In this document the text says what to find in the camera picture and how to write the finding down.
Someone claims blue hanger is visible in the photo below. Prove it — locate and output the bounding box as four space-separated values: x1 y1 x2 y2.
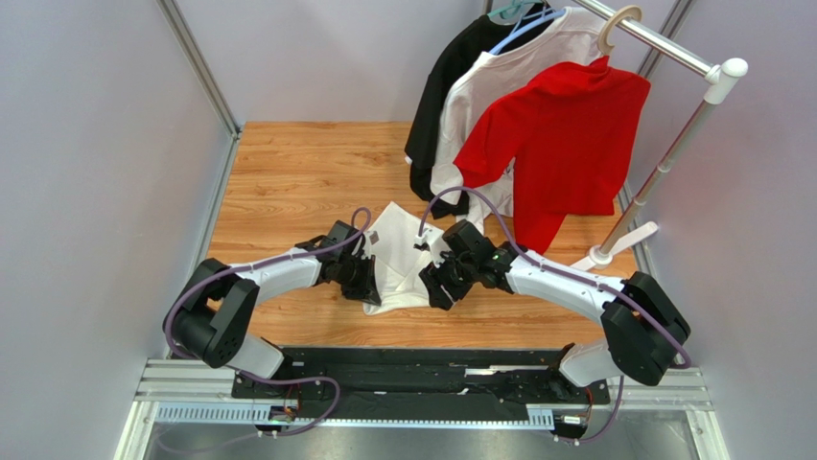
489 9 567 56

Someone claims teal hanger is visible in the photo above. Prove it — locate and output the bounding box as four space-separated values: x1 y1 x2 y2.
485 0 549 26

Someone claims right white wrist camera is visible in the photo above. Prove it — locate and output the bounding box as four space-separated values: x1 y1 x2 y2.
413 234 431 252

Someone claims red t-shirt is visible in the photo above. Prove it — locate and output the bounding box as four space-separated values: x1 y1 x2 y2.
454 57 651 253

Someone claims black t-shirt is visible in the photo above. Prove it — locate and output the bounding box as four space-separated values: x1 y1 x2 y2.
404 14 512 201

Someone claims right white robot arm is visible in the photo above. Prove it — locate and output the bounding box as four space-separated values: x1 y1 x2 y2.
419 220 690 387

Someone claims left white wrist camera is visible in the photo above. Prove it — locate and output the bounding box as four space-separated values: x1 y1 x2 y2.
356 230 380 259

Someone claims metal clothes rack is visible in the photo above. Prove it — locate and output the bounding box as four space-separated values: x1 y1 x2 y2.
571 0 749 272

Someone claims white flower print t-shirt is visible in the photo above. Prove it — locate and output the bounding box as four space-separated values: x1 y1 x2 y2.
411 7 603 200

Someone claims wooden hanger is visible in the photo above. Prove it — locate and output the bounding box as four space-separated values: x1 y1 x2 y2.
596 5 642 57

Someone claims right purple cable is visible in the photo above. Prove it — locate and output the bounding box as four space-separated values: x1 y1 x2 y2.
417 186 693 445

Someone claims white cloth napkin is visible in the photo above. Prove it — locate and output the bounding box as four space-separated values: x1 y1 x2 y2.
362 201 448 315

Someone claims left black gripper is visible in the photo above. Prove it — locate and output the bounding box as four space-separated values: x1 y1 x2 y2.
336 254 381 306

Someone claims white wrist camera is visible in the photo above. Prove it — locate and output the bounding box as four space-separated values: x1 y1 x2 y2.
356 230 380 259
413 234 431 252

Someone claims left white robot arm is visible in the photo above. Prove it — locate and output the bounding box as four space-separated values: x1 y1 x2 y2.
163 220 381 379

